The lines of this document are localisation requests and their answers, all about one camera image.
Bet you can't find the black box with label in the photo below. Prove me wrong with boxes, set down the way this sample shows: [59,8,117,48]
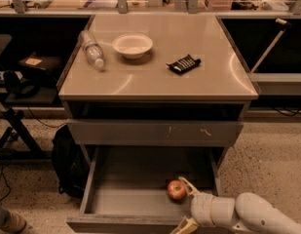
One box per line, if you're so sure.
[19,53,64,78]

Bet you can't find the black stand frame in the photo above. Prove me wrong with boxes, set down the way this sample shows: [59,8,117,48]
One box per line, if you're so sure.
[0,101,52,160]

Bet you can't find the black backpack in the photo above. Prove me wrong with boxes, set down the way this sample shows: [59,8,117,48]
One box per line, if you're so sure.
[52,125,90,198]

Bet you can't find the white-tipped stick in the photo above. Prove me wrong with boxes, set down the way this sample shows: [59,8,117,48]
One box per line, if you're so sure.
[250,18,291,73]

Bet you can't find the closed top drawer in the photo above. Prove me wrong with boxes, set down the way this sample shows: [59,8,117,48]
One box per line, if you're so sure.
[67,119,243,147]

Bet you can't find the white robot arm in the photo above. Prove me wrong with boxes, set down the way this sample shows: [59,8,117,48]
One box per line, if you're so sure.
[170,176,301,234]

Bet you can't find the white bowl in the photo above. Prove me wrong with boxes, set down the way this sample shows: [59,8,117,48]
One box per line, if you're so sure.
[112,33,153,59]

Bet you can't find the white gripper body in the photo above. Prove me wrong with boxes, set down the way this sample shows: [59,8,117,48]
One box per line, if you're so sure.
[190,192,236,228]

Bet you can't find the black headphones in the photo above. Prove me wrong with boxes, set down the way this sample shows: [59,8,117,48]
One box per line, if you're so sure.
[3,70,40,98]

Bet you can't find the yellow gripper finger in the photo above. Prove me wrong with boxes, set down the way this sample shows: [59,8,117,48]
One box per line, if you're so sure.
[178,176,200,197]
[170,216,199,234]

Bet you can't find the brown shoe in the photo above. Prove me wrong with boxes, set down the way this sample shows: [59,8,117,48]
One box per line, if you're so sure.
[0,209,26,233]

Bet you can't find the red apple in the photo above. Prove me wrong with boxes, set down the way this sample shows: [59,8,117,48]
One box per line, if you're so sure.
[167,179,186,201]

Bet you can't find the open middle drawer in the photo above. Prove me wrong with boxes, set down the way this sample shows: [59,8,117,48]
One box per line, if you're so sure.
[66,146,221,234]

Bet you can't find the clear plastic water bottle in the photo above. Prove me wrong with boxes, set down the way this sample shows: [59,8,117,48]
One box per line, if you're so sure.
[79,30,104,71]

